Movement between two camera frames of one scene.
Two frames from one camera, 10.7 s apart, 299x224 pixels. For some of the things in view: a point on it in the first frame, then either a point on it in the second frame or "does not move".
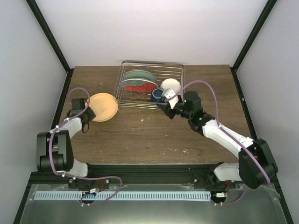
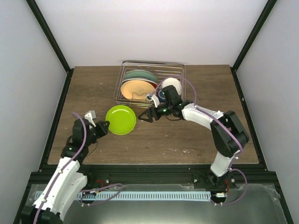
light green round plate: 139,74 does not move
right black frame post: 263,17 does not move
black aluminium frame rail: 136,174 does not move
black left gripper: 92,115 to 103,130
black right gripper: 166,110 to 148,113
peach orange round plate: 104,106 to 137,90
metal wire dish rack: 140,84 does not move
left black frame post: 41,21 does not move
